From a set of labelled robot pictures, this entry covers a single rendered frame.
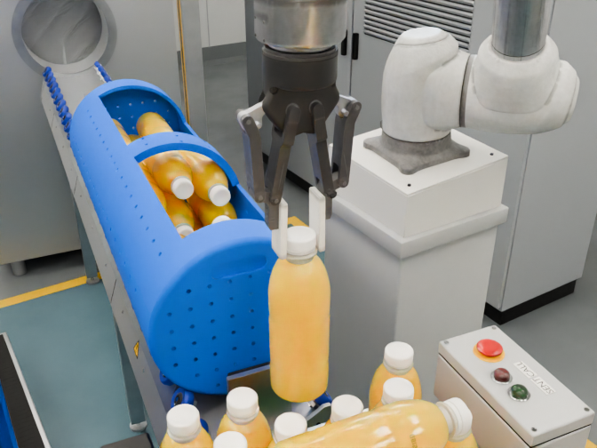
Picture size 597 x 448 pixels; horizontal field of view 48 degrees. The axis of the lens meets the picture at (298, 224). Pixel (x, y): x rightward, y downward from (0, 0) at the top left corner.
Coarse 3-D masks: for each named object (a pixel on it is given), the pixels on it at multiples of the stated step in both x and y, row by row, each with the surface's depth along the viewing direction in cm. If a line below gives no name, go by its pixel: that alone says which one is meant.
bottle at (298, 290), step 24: (288, 264) 77; (312, 264) 77; (288, 288) 76; (312, 288) 77; (288, 312) 77; (312, 312) 78; (288, 336) 79; (312, 336) 79; (288, 360) 81; (312, 360) 81; (288, 384) 83; (312, 384) 83
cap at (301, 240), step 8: (288, 232) 77; (296, 232) 77; (304, 232) 77; (312, 232) 77; (288, 240) 75; (296, 240) 75; (304, 240) 75; (312, 240) 76; (288, 248) 76; (296, 248) 75; (304, 248) 75; (312, 248) 76
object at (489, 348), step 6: (480, 342) 96; (486, 342) 95; (492, 342) 95; (498, 342) 96; (480, 348) 94; (486, 348) 94; (492, 348) 94; (498, 348) 94; (486, 354) 94; (492, 354) 93; (498, 354) 94
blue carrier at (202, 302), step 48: (96, 96) 160; (144, 96) 170; (96, 144) 142; (144, 144) 130; (192, 144) 131; (96, 192) 134; (144, 192) 116; (240, 192) 137; (144, 240) 106; (192, 240) 99; (240, 240) 97; (144, 288) 101; (192, 288) 97; (240, 288) 100; (144, 336) 102; (192, 336) 100; (240, 336) 104; (192, 384) 104
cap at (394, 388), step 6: (396, 378) 88; (384, 384) 87; (390, 384) 87; (396, 384) 87; (402, 384) 87; (408, 384) 86; (384, 390) 86; (390, 390) 86; (396, 390) 86; (402, 390) 86; (408, 390) 86; (384, 396) 86; (390, 396) 85; (396, 396) 85; (402, 396) 85; (408, 396) 85; (390, 402) 85
